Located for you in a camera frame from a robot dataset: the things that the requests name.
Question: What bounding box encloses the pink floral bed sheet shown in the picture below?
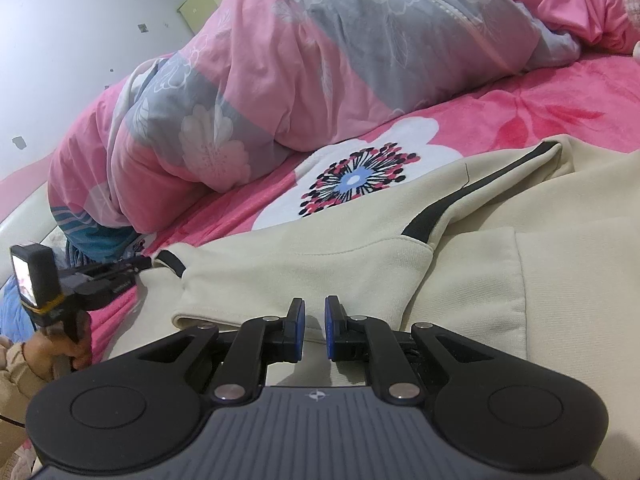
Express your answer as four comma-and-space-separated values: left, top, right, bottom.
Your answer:
82, 52, 640, 363

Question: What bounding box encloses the cream pink bed headboard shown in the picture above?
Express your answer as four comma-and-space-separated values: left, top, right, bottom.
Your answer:
0, 150, 68, 283

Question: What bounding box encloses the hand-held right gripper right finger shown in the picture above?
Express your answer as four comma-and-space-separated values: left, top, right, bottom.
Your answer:
325, 296, 495, 405

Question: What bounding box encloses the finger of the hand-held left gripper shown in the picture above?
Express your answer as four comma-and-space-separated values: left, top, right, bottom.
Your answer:
115, 255, 154, 275

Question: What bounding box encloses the pink grey floral duvet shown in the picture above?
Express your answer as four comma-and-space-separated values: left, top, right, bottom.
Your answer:
47, 0, 583, 267

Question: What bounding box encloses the person's left hand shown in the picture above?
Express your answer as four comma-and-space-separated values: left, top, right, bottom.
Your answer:
24, 316, 94, 381

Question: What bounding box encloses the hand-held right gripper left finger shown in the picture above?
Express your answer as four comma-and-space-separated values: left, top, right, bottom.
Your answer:
139, 298, 306, 405

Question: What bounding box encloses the cream hoodie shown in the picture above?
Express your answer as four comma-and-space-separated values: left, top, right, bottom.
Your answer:
107, 135, 640, 480

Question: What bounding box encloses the blue cloth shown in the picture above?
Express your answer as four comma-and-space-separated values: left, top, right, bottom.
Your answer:
0, 275, 41, 342

